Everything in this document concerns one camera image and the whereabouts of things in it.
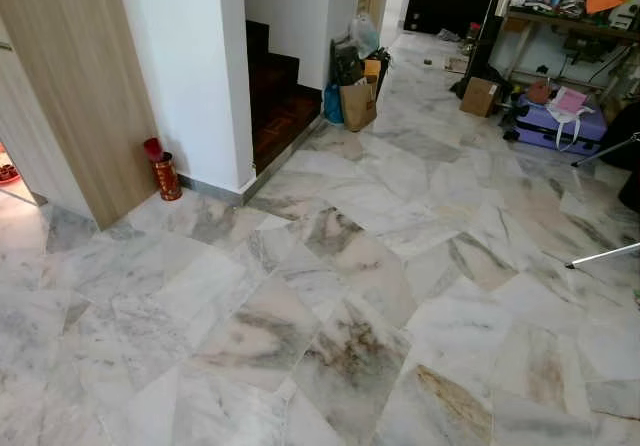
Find silver metal pole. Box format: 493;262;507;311
572;132;640;168
565;243;640;270

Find black fabric bundle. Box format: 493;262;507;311
600;101;640;213

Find white pink tote bag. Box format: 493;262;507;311
547;87;594;153

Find purple suitcase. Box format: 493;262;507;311
514;96;609;157

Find small brown round bag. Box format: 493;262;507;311
527;79;553;106

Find small plain cardboard box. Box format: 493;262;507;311
459;76;502;118

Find cluttered wooden table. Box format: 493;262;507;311
500;0;640;117

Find brown paper bag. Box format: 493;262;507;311
340;78;379;133

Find blue bag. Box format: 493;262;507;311
322;83;344;126

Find black bag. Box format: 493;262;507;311
331;44;367;87

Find clear plastic bag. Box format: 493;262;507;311
348;12;382;59

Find dark wooden stairs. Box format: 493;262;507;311
246;20;323;174

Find red patterned tin can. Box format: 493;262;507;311
150;152;183;203

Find dark red cup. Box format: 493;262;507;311
143;137;165;163

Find light wood panel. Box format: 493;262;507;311
0;0;161;230

